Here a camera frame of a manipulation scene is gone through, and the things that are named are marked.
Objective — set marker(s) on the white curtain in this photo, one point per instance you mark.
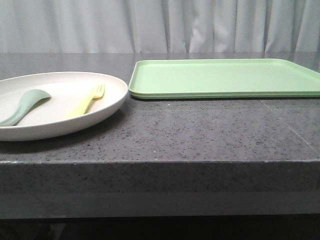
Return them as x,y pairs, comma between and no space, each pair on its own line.
159,26

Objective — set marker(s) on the sage green spoon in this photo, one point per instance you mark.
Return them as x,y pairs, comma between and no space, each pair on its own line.
27,101

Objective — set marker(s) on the light green tray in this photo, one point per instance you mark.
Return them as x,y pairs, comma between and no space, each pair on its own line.
223,78

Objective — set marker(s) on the beige round plate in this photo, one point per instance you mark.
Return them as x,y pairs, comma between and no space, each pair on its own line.
66,89

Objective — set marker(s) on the yellow plastic fork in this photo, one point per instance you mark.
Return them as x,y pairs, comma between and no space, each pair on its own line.
96,92

